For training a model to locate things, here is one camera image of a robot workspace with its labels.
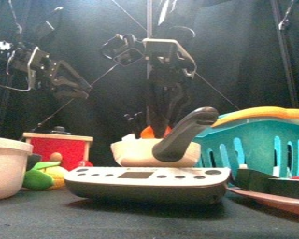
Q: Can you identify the white plastic bowl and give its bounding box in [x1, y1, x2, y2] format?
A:
[0, 135, 35, 202]

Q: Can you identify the white toy pan black handle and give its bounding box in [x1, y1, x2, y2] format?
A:
[109, 106, 220, 168]

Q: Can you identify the teal basket yellow rim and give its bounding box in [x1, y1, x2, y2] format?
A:
[192, 105, 299, 188]

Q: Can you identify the white kitchen scale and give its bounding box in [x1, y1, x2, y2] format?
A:
[64, 165, 234, 205]

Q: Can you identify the black toy utensil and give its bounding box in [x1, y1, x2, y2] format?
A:
[121, 111, 146, 140]

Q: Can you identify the black frame pole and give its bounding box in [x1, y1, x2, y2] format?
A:
[269, 0, 299, 109]

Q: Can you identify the red wooden toy box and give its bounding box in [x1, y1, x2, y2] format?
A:
[22, 132, 95, 172]

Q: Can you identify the dark green box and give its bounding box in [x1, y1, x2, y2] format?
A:
[234, 168, 299, 201]

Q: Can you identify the yellow green toy corn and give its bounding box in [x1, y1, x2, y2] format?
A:
[22, 160, 71, 191]

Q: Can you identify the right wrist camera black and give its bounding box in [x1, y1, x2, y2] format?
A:
[100, 33, 148, 67]

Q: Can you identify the metal frame pole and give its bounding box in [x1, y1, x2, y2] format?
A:
[146, 0, 155, 80]

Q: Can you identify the pink brown tray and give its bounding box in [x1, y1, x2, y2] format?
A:
[227, 186, 299, 218]

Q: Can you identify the orange toy carrot piece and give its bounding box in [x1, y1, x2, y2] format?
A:
[140, 125, 175, 140]

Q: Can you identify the black knob on box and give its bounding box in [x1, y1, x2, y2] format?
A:
[49, 125, 73, 135]

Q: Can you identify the wooden ball knob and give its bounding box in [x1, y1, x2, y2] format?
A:
[48, 151, 64, 162]

